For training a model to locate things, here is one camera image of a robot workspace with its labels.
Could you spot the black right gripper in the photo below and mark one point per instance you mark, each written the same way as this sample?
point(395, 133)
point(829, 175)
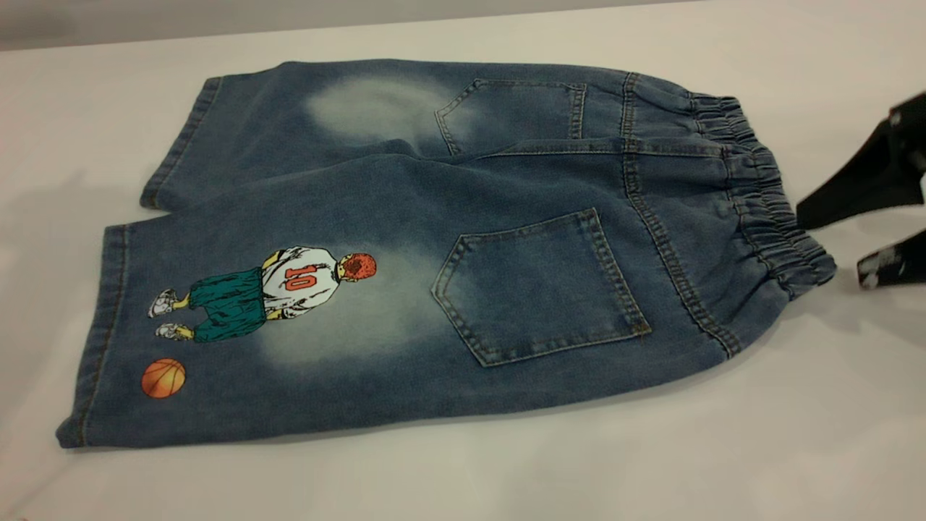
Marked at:
point(915, 123)

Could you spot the blue denim shorts basketball print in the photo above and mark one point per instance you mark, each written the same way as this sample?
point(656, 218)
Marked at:
point(434, 217)

